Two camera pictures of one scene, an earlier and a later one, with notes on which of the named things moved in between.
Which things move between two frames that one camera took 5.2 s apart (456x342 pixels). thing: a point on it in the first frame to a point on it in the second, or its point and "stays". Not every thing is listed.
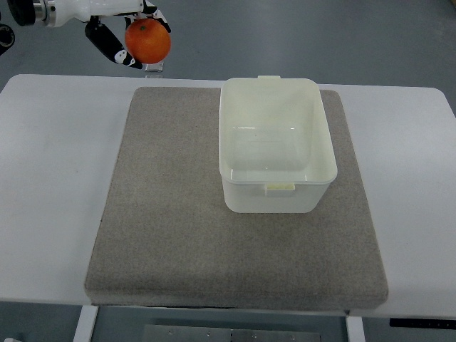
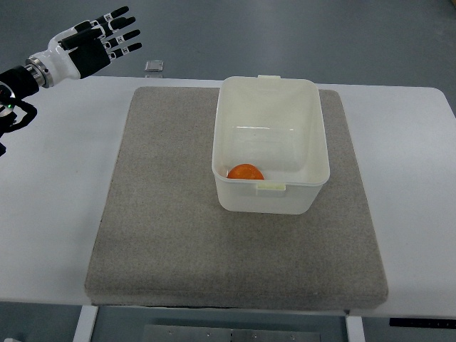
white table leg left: x=85 y=323 stays
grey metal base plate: x=162 y=333 stays
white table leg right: x=355 y=328 stays
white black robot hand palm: x=65 y=11 to x=65 y=65
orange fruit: x=147 y=40 to x=244 y=171
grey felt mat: x=164 y=236 stays
